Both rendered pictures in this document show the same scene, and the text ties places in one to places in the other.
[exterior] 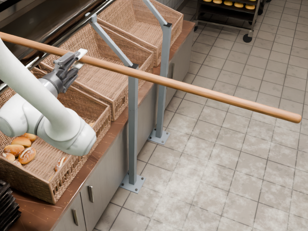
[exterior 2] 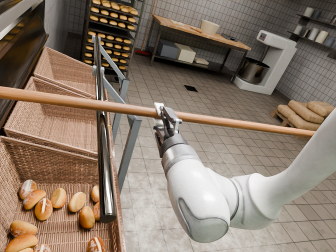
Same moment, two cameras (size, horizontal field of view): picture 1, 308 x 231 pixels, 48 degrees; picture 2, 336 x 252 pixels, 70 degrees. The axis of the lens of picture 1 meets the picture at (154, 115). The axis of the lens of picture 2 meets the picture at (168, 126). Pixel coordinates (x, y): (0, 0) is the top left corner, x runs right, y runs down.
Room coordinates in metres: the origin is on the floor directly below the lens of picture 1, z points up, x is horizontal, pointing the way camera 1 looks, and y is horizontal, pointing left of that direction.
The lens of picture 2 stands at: (0.58, 0.74, 1.54)
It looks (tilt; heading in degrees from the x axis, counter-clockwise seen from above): 29 degrees down; 314
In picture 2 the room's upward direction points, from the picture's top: 20 degrees clockwise
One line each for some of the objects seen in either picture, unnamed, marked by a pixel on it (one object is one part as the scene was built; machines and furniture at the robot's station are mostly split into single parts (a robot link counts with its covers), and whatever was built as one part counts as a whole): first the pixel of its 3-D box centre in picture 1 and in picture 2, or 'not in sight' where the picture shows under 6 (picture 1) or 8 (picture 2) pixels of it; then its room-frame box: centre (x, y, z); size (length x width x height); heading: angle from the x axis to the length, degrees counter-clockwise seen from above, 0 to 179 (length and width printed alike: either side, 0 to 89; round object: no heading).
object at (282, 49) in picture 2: not in sight; (263, 63); (3.64, -4.70, 0.66); 1.00 x 0.66 x 1.32; 70
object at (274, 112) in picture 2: not in sight; (307, 126); (1.89, -4.23, 0.07); 1.20 x 0.80 x 0.14; 70
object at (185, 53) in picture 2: not in sight; (183, 52); (4.66, -3.08, 0.35); 0.50 x 0.36 x 0.24; 161
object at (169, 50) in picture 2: not in sight; (166, 48); (4.80, -2.69, 0.35); 0.50 x 0.36 x 0.24; 160
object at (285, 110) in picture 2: not in sight; (293, 112); (2.18, -4.02, 0.22); 0.62 x 0.36 x 0.15; 75
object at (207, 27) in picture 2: not in sight; (209, 27); (4.58, -3.52, 1.01); 0.43 x 0.43 x 0.21
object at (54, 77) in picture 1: (55, 80); (172, 144); (0.93, 0.34, 1.20); 0.09 x 0.07 x 0.08; 160
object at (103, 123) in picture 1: (41, 128); (54, 213); (1.17, 0.55, 0.72); 0.56 x 0.49 x 0.28; 161
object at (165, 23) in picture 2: not in sight; (195, 51); (4.56, -3.35, 0.45); 2.20 x 0.80 x 0.90; 70
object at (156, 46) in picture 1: (141, 24); (73, 81); (2.29, 0.13, 0.72); 0.56 x 0.49 x 0.28; 161
